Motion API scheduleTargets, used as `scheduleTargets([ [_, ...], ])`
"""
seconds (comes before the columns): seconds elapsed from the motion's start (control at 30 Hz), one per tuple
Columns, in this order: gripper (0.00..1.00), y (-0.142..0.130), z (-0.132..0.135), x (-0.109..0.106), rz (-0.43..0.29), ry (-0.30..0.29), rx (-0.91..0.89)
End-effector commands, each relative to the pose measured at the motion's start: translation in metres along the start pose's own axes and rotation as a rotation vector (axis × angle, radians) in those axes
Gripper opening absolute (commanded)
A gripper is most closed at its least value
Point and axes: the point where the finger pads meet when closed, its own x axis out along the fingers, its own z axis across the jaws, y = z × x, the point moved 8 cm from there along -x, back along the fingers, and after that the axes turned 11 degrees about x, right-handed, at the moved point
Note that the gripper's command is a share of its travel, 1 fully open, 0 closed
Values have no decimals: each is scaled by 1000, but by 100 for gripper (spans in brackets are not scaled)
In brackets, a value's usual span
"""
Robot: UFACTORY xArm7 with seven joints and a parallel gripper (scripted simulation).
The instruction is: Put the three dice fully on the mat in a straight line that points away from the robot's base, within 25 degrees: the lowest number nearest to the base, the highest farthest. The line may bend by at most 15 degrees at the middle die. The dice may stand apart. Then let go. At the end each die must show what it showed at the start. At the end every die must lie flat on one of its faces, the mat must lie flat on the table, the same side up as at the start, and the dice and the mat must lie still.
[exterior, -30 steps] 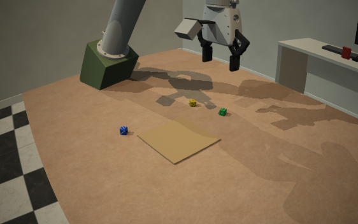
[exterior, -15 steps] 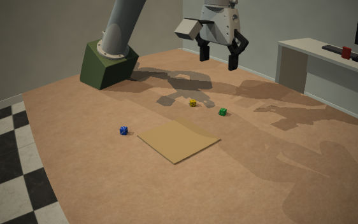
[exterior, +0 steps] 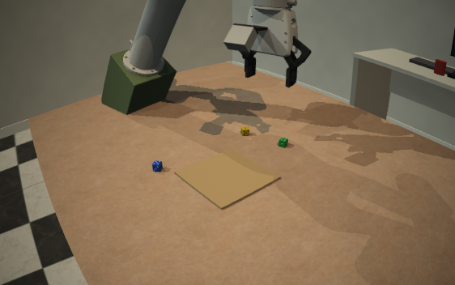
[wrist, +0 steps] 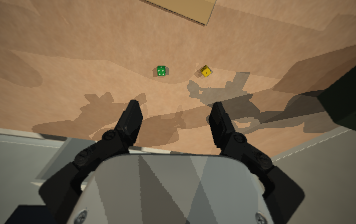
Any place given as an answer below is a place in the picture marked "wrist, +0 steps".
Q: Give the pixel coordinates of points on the green die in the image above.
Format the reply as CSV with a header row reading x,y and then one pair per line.
x,y
161,70

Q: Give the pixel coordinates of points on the yellow die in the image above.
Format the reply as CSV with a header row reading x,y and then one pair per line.
x,y
205,71

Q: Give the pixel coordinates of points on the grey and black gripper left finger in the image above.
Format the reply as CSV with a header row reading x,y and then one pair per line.
x,y
61,191

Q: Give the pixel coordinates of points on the tan mat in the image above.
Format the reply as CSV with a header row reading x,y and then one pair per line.
x,y
198,10

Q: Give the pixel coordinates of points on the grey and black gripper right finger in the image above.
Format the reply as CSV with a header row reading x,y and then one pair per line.
x,y
282,195

